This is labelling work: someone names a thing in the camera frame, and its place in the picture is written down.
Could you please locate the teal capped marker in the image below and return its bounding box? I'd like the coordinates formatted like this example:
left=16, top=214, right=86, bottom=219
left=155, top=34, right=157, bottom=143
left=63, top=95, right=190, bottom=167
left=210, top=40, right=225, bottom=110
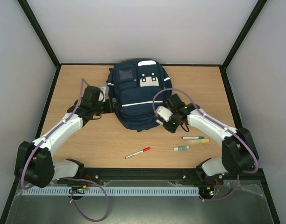
left=181, top=136, right=204, bottom=140

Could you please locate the navy blue student backpack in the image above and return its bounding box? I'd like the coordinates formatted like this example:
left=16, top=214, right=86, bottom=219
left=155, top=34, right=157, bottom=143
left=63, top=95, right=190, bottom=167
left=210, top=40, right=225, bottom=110
left=107, top=58, right=172, bottom=132

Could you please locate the red capped marker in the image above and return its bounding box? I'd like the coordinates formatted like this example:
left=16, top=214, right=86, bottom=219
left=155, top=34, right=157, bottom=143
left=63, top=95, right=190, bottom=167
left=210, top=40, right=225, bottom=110
left=124, top=147, right=151, bottom=159

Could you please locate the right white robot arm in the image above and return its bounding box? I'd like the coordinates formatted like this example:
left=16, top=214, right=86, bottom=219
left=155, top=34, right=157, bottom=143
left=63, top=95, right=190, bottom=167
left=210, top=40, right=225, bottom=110
left=155, top=94, right=259, bottom=183

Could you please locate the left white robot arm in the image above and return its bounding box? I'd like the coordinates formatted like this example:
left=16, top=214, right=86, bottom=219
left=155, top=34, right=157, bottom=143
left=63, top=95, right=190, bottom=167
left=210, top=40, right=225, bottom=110
left=14, top=86, right=115, bottom=189

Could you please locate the green white glue stick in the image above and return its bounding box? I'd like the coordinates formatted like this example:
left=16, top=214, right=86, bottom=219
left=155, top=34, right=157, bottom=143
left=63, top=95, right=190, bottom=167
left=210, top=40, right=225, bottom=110
left=173, top=145, right=190, bottom=151

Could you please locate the yellow capped glue stick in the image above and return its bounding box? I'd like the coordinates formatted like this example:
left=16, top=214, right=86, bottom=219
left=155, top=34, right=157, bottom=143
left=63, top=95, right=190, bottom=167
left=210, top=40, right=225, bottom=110
left=188, top=138, right=210, bottom=145

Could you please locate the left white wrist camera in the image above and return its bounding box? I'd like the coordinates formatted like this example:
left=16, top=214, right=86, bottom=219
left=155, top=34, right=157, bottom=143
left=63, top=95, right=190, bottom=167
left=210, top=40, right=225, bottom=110
left=99, top=86, right=108, bottom=102

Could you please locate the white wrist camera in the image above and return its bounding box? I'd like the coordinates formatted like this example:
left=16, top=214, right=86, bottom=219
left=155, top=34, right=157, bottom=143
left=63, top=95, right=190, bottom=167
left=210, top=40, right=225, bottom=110
left=99, top=86, right=108, bottom=102
left=155, top=106, right=173, bottom=125

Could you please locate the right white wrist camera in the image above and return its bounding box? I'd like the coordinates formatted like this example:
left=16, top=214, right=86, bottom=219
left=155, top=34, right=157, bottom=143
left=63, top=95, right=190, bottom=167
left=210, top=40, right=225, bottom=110
left=155, top=106, right=173, bottom=125

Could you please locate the grey slotted cable duct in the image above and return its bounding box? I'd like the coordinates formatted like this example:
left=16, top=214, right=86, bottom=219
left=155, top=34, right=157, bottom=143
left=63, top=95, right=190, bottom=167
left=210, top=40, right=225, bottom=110
left=22, top=187, right=200, bottom=196

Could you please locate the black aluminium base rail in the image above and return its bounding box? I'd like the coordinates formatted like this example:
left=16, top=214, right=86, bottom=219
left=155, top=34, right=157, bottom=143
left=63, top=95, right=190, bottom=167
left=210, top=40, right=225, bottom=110
left=16, top=167, right=265, bottom=187

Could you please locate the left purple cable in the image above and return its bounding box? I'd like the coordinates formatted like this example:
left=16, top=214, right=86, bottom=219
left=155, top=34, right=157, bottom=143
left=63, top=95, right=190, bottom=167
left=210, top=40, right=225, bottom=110
left=21, top=78, right=111, bottom=221

